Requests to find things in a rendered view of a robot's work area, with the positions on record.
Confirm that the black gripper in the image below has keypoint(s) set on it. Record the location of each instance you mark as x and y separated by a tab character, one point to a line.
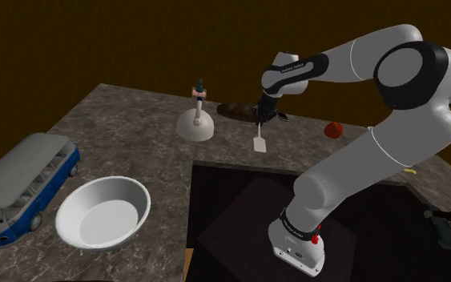
267	107

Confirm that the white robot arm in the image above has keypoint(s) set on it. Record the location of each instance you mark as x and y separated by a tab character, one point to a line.
365	156

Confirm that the small dark phone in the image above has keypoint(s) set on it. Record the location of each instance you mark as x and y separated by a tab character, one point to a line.
283	116

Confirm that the dark brown plate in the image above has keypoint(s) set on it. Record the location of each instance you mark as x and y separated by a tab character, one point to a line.
235	110

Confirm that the white spatula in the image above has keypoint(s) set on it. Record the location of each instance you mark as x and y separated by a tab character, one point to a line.
259	144

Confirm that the pink and teal small figure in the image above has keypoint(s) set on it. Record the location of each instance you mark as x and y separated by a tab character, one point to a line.
199	93

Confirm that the red tomato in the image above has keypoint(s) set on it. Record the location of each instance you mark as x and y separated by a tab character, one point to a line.
333	130

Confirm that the white dome with stem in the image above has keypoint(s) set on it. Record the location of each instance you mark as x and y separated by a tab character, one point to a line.
195	128

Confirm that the dark robot stand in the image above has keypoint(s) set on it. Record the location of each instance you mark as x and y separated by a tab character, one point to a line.
240	234

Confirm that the small yellow curved thing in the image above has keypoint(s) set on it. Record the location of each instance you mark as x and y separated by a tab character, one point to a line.
410	171

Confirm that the white bowl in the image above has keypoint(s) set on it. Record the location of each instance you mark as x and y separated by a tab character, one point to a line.
104	215

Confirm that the dark grey axe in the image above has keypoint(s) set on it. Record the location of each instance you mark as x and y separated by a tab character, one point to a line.
449	232

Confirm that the blue and grey toy bus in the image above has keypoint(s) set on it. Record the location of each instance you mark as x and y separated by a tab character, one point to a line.
10	175

